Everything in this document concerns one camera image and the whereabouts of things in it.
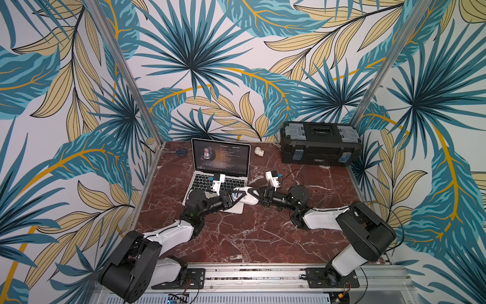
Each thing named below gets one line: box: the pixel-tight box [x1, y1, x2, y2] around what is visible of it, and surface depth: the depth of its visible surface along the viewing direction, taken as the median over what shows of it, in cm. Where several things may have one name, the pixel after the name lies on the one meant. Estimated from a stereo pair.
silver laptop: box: [182, 138, 252, 215], surface depth 100 cm
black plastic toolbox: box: [280, 120, 363, 167], surface depth 102 cm
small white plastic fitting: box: [254, 146, 265, 158], surface depth 115 cm
